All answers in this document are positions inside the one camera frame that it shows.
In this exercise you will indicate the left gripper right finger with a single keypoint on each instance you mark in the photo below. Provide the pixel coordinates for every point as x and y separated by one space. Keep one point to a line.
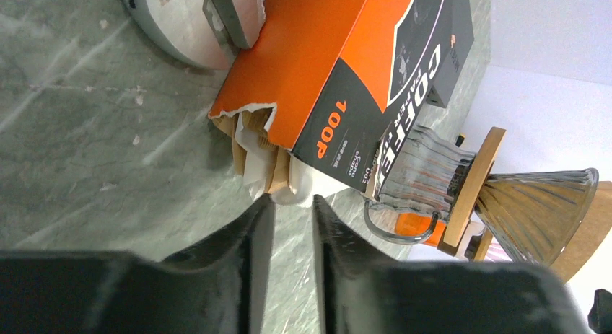
363 290

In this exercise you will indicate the orange coffee filter box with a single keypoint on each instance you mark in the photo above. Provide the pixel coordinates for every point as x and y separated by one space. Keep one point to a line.
326 97

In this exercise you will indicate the pink dripper with wooden ring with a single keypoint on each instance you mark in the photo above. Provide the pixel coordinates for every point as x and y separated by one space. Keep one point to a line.
496 253

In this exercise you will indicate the red adjustable wrench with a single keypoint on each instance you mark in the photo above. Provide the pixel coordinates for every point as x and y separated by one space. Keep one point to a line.
206 34

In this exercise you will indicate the brown paper coffee filter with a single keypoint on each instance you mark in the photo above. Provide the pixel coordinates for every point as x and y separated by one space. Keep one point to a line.
590 234

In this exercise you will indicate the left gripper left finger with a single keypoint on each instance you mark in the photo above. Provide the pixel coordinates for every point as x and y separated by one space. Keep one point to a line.
217 285

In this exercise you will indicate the orange glass cup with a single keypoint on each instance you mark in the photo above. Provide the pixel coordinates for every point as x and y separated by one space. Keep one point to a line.
409 224

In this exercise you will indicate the grey glass carafe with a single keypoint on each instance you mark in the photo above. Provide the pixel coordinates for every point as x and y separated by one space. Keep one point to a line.
425 180

